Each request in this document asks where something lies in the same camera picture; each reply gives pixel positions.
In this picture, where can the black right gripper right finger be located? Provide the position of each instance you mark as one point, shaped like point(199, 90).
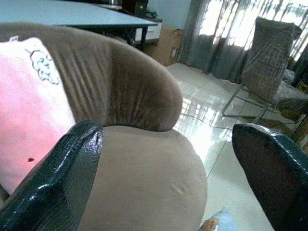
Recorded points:
point(274, 178)

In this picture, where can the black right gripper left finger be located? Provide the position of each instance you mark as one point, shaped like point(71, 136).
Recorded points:
point(48, 183)

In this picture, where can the pink pillow with green print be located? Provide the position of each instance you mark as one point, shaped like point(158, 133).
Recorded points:
point(26, 115)

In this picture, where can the brown fabric sofa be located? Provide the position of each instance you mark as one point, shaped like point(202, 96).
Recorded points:
point(134, 134)

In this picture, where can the grey sheer curtain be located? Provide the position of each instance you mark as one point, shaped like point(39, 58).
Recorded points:
point(204, 41)

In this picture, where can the brown cardboard box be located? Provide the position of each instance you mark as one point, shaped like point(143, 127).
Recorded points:
point(166, 47)

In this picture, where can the white table with dark legs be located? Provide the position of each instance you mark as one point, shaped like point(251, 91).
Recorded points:
point(72, 13)

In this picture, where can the white drawer cabinet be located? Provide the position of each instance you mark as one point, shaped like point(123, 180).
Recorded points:
point(148, 32)

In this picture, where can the plaid chair with metal frame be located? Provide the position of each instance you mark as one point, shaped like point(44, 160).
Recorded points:
point(267, 65)

